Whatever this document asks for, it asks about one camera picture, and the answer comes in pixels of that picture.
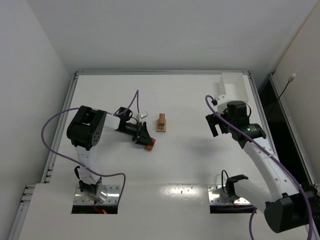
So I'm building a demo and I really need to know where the red-brown notched block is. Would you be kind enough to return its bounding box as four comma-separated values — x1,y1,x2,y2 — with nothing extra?
144,137,156,151

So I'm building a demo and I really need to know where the light long wood block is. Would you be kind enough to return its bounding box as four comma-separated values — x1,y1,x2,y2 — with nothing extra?
161,119,167,133
156,120,162,132

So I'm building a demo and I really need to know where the dark striped wood block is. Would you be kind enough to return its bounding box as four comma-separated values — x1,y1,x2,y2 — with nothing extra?
158,113,166,127

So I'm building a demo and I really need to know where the white plastic box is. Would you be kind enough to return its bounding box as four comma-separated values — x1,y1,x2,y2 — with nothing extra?
218,72,249,103

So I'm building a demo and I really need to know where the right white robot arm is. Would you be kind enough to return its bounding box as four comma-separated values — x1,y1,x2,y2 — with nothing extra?
205,95,317,240

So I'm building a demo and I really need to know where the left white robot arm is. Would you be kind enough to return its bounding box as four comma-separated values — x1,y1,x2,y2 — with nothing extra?
66,106,156,199

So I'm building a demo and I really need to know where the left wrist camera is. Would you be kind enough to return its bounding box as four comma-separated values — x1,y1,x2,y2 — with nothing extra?
138,111,148,119

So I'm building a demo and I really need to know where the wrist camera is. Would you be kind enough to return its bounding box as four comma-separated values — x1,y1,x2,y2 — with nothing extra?
211,94,232,115
138,111,148,119

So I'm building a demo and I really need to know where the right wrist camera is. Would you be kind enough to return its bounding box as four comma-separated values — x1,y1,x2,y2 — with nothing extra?
211,94,232,115

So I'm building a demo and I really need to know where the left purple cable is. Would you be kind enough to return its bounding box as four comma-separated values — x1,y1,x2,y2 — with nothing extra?
41,90,140,201

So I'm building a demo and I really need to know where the black hanging cable white plug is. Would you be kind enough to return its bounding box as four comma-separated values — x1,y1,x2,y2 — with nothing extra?
266,73,296,119

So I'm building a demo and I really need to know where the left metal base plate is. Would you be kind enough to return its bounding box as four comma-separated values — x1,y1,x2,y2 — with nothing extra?
73,185,120,206

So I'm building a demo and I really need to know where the metal base plate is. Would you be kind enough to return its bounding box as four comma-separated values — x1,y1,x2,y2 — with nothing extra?
73,185,120,206
207,184,251,206

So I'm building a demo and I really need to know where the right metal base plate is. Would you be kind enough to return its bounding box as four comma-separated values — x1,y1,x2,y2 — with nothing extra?
207,184,251,206

